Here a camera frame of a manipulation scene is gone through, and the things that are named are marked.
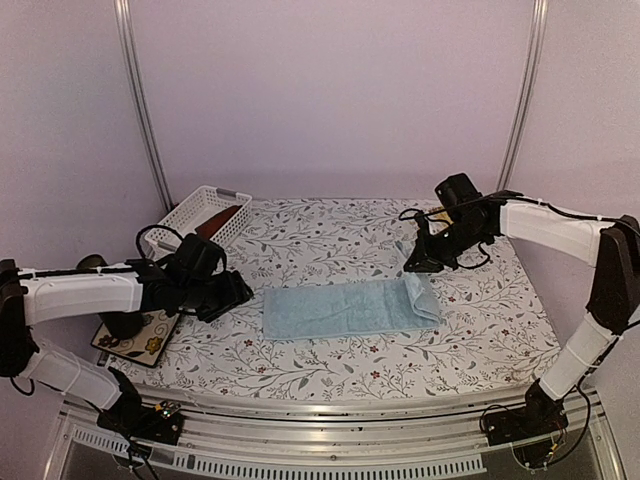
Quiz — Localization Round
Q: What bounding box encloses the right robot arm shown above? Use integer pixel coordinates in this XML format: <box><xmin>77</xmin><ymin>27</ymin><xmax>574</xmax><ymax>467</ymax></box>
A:
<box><xmin>399</xmin><ymin>173</ymin><xmax>639</xmax><ymax>436</ymax></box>

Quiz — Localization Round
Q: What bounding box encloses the left aluminium frame post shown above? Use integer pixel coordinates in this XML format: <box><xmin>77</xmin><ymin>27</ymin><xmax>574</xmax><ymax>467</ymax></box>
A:
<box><xmin>114</xmin><ymin>0</ymin><xmax>173</xmax><ymax>212</ymax></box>

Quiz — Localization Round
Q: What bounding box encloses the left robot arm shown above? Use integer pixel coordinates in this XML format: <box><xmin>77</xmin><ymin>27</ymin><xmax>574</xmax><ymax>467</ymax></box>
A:
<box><xmin>1</xmin><ymin>234</ymin><xmax>253</xmax><ymax>434</ymax></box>

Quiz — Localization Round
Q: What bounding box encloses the floral square ceramic plate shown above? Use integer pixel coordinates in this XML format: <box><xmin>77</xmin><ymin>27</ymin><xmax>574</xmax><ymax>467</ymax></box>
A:
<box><xmin>91</xmin><ymin>311</ymin><xmax>181</xmax><ymax>368</ymax></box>

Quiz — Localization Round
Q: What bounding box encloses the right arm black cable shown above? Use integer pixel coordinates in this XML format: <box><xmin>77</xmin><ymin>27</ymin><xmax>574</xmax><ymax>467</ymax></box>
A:
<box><xmin>397</xmin><ymin>189</ymin><xmax>640</xmax><ymax>271</ymax></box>

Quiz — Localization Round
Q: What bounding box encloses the floral patterned table mat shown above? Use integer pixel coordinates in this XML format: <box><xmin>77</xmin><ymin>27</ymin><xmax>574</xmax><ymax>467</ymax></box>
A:
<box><xmin>108</xmin><ymin>199</ymin><xmax>560</xmax><ymax>402</ymax></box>

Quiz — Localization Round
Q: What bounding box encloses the woven bamboo tray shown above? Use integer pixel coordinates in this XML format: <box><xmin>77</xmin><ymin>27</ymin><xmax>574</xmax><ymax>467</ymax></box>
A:
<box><xmin>425</xmin><ymin>206</ymin><xmax>451</xmax><ymax>235</ymax></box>

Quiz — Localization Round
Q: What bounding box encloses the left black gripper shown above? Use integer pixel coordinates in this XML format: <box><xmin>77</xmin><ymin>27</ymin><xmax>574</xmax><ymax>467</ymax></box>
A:
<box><xmin>180</xmin><ymin>269</ymin><xmax>253</xmax><ymax>323</ymax></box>

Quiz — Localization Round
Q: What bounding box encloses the white perforated plastic basket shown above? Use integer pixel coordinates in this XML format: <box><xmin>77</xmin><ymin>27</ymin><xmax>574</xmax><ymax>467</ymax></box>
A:
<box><xmin>143</xmin><ymin>185</ymin><xmax>253</xmax><ymax>259</ymax></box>

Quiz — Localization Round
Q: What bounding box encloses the right aluminium frame post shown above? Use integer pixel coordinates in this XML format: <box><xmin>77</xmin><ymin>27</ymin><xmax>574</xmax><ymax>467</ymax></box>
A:
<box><xmin>496</xmin><ymin>0</ymin><xmax>549</xmax><ymax>190</ymax></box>

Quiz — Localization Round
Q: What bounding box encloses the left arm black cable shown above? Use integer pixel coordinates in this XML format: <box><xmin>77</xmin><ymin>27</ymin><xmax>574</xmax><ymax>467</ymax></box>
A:
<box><xmin>135</xmin><ymin>224</ymin><xmax>186</xmax><ymax>261</ymax></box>

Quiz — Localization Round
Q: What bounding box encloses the light blue towel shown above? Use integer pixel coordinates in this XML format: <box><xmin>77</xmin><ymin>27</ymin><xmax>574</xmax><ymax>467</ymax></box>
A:
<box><xmin>262</xmin><ymin>271</ymin><xmax>446</xmax><ymax>341</ymax></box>

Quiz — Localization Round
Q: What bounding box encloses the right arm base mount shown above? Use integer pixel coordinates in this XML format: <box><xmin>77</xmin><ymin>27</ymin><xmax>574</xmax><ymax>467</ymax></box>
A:
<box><xmin>479</xmin><ymin>401</ymin><xmax>568</xmax><ymax>446</ymax></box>

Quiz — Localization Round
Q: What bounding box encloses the aluminium frame post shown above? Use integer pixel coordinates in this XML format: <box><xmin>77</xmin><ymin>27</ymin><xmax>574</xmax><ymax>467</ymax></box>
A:
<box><xmin>114</xmin><ymin>0</ymin><xmax>173</xmax><ymax>212</ymax></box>
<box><xmin>496</xmin><ymin>0</ymin><xmax>549</xmax><ymax>190</ymax></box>

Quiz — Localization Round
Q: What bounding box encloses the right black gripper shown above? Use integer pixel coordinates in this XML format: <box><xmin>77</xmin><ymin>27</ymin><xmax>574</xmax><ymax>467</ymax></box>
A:
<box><xmin>406</xmin><ymin>218</ymin><xmax>489</xmax><ymax>273</ymax></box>

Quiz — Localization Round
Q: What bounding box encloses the front aluminium rail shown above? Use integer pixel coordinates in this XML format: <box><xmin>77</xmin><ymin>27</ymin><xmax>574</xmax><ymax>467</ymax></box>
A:
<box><xmin>45</xmin><ymin>387</ymin><xmax>626</xmax><ymax>479</ymax></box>

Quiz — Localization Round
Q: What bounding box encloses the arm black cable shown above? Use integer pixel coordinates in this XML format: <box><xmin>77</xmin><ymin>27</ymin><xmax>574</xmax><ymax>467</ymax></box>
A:
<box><xmin>397</xmin><ymin>189</ymin><xmax>640</xmax><ymax>271</ymax></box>
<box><xmin>135</xmin><ymin>224</ymin><xmax>186</xmax><ymax>261</ymax></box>

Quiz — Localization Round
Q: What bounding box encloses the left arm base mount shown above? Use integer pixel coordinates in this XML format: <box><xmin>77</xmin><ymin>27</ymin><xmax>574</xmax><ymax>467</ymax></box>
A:
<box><xmin>97</xmin><ymin>399</ymin><xmax>185</xmax><ymax>446</ymax></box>

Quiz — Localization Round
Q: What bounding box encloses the dark red towel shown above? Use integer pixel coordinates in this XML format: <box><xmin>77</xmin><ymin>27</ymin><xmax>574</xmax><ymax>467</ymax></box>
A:
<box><xmin>195</xmin><ymin>205</ymin><xmax>240</xmax><ymax>240</ymax></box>

